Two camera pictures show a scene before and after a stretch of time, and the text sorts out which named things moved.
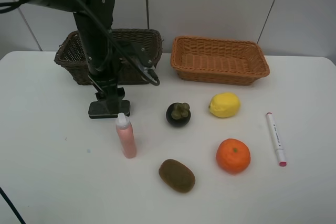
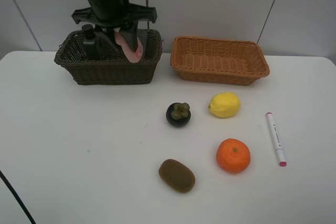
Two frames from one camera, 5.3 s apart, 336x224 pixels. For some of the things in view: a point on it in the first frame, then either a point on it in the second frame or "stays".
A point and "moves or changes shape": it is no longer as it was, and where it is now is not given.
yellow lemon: [224, 105] stays
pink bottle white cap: [126, 135] moves or changes shape
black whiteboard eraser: [96, 110] -> [142, 35]
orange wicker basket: [218, 61] stays
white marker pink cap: [280, 151] stays
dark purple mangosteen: [178, 114] stays
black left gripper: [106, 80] -> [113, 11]
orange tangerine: [233, 155] stays
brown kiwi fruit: [177, 175] stays
